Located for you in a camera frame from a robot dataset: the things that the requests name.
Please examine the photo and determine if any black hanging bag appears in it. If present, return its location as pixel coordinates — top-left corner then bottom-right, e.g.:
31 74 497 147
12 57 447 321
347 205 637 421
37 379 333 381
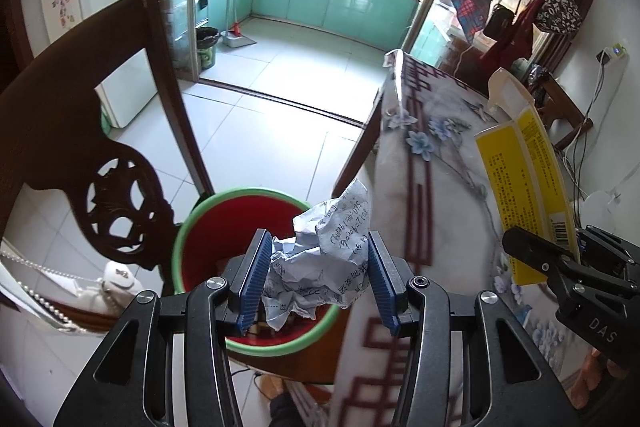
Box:
484 2 517 38

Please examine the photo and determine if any white wall charger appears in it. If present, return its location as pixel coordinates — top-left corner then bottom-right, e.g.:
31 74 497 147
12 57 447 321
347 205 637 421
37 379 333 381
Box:
597 44 628 65

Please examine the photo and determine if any person's right hand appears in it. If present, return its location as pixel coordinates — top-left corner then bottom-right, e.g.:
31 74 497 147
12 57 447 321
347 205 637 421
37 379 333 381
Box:
570 349 633 410

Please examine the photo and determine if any green bin with black bag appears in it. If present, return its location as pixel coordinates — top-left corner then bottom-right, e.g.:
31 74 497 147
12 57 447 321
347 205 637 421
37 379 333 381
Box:
196 27 220 70

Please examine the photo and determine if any white paper ball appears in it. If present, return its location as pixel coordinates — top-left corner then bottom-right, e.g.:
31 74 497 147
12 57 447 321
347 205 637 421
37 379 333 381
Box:
262 178 374 333

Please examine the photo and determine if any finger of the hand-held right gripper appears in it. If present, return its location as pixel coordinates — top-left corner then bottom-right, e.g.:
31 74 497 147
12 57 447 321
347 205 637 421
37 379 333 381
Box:
501 227 603 294
575 224 640 280

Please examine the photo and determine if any black white patterned bag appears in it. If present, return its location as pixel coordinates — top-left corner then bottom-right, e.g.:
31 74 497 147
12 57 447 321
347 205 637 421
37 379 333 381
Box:
537 0 583 35

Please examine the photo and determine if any red hanging garment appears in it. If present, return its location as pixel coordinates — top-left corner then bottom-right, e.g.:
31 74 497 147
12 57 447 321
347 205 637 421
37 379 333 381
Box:
480 0 566 68

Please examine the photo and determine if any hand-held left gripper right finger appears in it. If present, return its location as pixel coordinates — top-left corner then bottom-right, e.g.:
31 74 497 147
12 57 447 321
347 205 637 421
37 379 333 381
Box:
367 231 581 427

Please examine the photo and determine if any table with floral cloth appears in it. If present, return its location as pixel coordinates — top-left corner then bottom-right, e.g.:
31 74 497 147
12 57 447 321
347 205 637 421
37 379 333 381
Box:
327 49 626 427

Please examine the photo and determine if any grey dustpan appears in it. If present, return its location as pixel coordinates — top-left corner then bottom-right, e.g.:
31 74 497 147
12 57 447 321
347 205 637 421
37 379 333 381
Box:
221 32 257 48

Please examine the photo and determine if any yellow cardboard box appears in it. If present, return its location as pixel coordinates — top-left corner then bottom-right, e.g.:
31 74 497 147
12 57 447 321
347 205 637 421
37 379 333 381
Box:
474 68 583 286

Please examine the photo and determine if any red bin with green rim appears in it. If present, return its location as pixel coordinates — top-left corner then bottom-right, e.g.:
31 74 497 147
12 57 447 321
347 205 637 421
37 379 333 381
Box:
171 188 351 355

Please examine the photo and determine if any dark wooden carved chair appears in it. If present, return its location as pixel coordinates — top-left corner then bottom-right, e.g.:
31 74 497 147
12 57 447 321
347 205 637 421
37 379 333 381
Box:
0 0 216 273

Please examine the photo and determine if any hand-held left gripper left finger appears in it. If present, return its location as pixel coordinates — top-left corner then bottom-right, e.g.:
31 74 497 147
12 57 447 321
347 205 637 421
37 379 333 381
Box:
65 228 273 427

